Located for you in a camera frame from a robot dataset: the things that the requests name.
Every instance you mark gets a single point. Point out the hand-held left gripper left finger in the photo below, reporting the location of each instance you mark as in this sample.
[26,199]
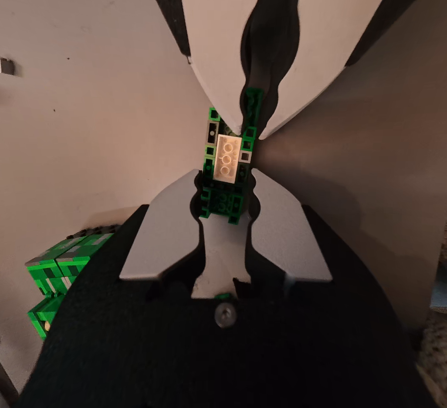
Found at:
[160,240]

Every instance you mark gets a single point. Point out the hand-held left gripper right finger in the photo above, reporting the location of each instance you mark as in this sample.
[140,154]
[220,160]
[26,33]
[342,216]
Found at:
[286,240]

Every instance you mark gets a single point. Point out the person's blue jeans leg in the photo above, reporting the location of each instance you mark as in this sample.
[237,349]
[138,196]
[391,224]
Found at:
[439,296]

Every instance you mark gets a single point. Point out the small grey lego cube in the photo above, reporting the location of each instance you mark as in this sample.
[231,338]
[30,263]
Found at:
[7,66]

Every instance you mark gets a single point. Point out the hollow green lego head block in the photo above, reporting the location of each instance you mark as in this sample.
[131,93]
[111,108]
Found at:
[227,160]

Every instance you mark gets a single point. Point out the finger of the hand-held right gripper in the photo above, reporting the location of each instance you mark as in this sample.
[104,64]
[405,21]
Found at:
[216,31]
[331,31]

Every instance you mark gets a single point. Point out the green lego legs assembly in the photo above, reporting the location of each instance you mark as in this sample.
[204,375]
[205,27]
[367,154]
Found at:
[52,268]

